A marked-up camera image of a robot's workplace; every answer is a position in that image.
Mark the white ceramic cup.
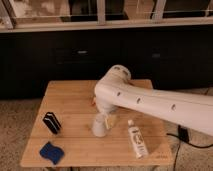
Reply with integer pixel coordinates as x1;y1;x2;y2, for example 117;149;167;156
92;114;107;137

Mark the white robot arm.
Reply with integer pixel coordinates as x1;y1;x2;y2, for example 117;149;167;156
94;65;213;136

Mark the black power adapter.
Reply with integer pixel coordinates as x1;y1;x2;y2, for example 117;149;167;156
178;126;189;143

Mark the wooden table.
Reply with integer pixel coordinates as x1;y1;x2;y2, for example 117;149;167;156
20;80;173;167

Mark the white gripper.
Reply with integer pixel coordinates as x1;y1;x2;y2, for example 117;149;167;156
95;96;117;129

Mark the dark cabinet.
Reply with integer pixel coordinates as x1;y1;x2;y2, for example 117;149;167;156
0;26;213;99

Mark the blue sponge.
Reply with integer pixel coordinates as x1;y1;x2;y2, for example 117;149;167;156
39;142;64;165

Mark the black cable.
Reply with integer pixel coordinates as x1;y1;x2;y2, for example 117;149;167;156
166;132;213;171

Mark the white tube bottle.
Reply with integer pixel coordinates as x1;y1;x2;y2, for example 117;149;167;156
128;120;149;158

